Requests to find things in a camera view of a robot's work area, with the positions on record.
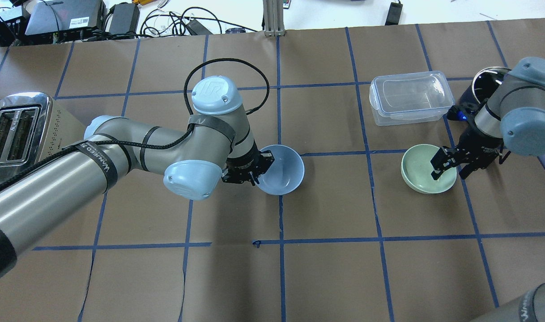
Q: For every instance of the grey laptop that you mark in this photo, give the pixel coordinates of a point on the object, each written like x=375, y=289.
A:
x=65, y=16

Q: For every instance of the black power adapter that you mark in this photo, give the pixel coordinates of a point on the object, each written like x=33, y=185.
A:
x=394, y=13

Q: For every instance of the dark blue saucepan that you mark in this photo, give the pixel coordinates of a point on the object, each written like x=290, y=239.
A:
x=484, y=85

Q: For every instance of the clear plastic container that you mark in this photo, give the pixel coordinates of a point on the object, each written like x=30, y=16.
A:
x=409, y=98

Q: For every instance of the blue bowl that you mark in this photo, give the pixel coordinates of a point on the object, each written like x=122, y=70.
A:
x=286, y=172

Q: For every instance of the silver toaster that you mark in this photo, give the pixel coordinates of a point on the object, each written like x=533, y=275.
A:
x=33, y=126

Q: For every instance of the aluminium frame post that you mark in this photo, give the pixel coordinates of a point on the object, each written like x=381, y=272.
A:
x=274, y=18

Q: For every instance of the green bowl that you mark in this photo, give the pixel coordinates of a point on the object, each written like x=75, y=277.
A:
x=416, y=170

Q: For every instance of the black power brick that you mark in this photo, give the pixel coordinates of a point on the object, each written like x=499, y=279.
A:
x=123, y=18

